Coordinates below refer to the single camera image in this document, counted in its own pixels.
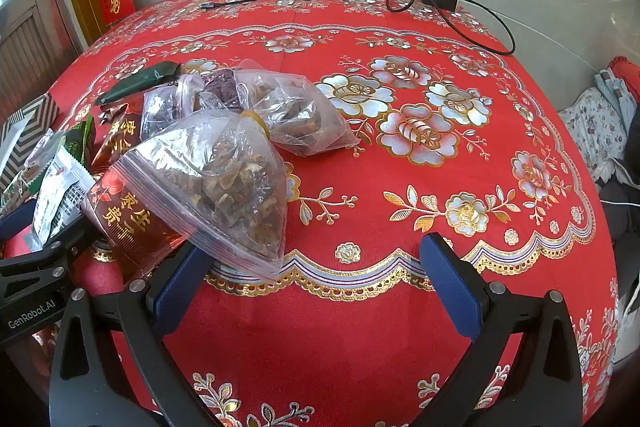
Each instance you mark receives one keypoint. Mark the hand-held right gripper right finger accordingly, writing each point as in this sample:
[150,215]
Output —
[450,287]

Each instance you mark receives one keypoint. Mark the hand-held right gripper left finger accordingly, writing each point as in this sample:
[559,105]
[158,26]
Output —
[185,279]

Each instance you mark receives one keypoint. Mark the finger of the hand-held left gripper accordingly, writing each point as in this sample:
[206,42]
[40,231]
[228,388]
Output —
[70,244]
[15,221]

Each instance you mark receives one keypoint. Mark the green and brown snack packet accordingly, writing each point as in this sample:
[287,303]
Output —
[17,187]

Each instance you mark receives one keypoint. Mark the white packet with black print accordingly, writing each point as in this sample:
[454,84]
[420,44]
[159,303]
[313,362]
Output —
[57,192]

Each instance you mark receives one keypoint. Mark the green and black snack packet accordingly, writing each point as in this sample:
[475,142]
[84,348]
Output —
[77,142]

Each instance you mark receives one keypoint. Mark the large clear zip bag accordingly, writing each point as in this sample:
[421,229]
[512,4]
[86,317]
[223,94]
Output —
[235,192]

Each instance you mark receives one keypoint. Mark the striped cardboard box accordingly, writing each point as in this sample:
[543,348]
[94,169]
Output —
[30,117]

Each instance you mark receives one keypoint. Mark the clear bag of purple pieces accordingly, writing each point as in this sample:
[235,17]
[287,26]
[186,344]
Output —
[160,112]

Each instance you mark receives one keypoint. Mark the dark green packet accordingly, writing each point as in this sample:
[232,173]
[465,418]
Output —
[140,83]

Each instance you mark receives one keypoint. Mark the red floral tablecloth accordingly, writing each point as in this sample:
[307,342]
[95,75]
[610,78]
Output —
[375,357]

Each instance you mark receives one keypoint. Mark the brown metal door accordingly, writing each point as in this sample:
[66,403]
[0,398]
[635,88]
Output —
[30,52]

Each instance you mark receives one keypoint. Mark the pale blue cloth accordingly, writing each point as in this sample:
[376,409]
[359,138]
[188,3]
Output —
[612,99]

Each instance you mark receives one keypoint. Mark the red cloth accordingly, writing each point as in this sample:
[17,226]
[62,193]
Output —
[625,74]

